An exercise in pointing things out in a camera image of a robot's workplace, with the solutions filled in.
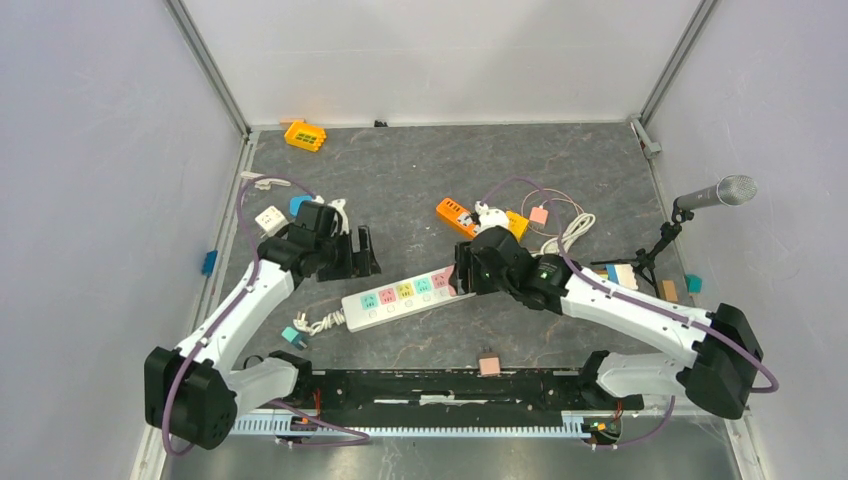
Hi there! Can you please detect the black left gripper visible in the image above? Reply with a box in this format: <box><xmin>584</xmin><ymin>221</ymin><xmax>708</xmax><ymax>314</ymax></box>
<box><xmin>315</xmin><ymin>225</ymin><xmax>380</xmax><ymax>283</ymax></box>

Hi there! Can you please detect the white multicolour power strip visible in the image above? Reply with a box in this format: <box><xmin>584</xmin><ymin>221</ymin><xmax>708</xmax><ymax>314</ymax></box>
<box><xmin>341</xmin><ymin>268</ymin><xmax>472</xmax><ymax>333</ymax></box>

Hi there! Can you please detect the yellow cube socket adapter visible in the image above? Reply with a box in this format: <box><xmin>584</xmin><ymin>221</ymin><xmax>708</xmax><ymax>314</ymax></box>
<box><xmin>506</xmin><ymin>211</ymin><xmax>529</xmax><ymax>242</ymax></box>

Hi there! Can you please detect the pink cube socket adapter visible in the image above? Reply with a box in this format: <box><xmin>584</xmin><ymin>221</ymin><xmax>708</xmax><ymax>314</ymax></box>
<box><xmin>431</xmin><ymin>265</ymin><xmax>457</xmax><ymax>297</ymax></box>

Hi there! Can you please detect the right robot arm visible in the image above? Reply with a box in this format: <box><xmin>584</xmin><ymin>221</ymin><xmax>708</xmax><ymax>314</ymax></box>
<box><xmin>449</xmin><ymin>227</ymin><xmax>778</xmax><ymax>420</ymax></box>

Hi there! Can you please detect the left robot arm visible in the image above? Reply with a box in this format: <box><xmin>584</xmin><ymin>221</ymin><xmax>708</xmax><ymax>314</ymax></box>
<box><xmin>144</xmin><ymin>199</ymin><xmax>381</xmax><ymax>455</ymax></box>

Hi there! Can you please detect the small pink plug adapter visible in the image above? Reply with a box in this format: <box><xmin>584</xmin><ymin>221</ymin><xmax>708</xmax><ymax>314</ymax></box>
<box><xmin>478</xmin><ymin>352</ymin><xmax>502</xmax><ymax>377</ymax></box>

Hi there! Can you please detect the teal plug adapter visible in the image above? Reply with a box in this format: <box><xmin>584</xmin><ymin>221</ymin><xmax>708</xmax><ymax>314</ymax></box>
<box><xmin>282</xmin><ymin>327</ymin><xmax>308</xmax><ymax>350</ymax></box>

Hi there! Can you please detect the orange power strip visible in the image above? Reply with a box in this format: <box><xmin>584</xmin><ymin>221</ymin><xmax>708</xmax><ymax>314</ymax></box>
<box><xmin>436</xmin><ymin>197</ymin><xmax>479</xmax><ymax>239</ymax></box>

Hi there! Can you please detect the blue rounded adapter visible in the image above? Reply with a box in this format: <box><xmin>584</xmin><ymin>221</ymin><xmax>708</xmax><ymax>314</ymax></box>
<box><xmin>289</xmin><ymin>195</ymin><xmax>315</xmax><ymax>217</ymax></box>

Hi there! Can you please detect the white cube adapter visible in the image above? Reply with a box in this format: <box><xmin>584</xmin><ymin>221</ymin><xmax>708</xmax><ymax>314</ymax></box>
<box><xmin>255</xmin><ymin>206</ymin><xmax>289</xmax><ymax>237</ymax></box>

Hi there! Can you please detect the yellow toy brick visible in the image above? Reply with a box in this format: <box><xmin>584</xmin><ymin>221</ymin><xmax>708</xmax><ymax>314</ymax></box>
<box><xmin>284</xmin><ymin>121</ymin><xmax>327</xmax><ymax>152</ymax></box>

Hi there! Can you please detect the colourful toy block stack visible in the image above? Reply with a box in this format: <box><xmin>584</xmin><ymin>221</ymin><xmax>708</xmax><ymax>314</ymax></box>
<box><xmin>594</xmin><ymin>263</ymin><xmax>639</xmax><ymax>290</ymax></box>

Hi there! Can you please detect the wooden letter cube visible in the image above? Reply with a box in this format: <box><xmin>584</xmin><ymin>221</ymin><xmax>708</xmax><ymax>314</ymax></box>
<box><xmin>658</xmin><ymin>280</ymin><xmax>679</xmax><ymax>303</ymax></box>

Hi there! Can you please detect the teal cube right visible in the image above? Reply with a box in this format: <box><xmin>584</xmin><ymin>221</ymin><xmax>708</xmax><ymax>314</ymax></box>
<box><xmin>684</xmin><ymin>274</ymin><xmax>703</xmax><ymax>295</ymax></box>

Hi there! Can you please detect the grey microphone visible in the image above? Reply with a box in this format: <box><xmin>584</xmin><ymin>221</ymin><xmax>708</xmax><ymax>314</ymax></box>
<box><xmin>673</xmin><ymin>175</ymin><xmax>758</xmax><ymax>211</ymax></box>

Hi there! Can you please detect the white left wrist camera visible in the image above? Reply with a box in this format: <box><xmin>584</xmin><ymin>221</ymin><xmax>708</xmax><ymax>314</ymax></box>
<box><xmin>327</xmin><ymin>198</ymin><xmax>351</xmax><ymax>234</ymax></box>

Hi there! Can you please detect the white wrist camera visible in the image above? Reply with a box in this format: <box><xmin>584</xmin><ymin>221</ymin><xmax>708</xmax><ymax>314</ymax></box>
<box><xmin>474</xmin><ymin>201</ymin><xmax>509</xmax><ymax>233</ymax></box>
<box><xmin>327</xmin><ymin>198</ymin><xmax>351</xmax><ymax>234</ymax></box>

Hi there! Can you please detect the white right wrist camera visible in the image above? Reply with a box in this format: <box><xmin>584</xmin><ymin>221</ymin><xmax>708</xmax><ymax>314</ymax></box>
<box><xmin>474</xmin><ymin>201</ymin><xmax>509</xmax><ymax>233</ymax></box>

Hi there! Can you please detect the white coiled cable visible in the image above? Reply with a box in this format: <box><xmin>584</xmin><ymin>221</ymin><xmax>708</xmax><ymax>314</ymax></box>
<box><xmin>293</xmin><ymin>307</ymin><xmax>347</xmax><ymax>338</ymax></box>

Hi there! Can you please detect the pink charger with cable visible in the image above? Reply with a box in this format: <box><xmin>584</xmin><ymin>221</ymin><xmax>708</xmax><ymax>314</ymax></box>
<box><xmin>521</xmin><ymin>188</ymin><xmax>587</xmax><ymax>238</ymax></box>

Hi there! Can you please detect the white flat bracket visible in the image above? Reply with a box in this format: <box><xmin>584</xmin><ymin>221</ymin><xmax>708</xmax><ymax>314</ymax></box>
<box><xmin>239</xmin><ymin>171</ymin><xmax>291</xmax><ymax>190</ymax></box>

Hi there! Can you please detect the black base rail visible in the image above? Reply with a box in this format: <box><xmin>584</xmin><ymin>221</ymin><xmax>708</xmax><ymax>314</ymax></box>
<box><xmin>271</xmin><ymin>350</ymin><xmax>645</xmax><ymax>428</ymax></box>

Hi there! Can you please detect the blue wall clip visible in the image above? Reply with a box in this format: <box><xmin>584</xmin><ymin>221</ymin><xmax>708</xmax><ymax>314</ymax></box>
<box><xmin>201</xmin><ymin>250</ymin><xmax>218</xmax><ymax>278</ymax></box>

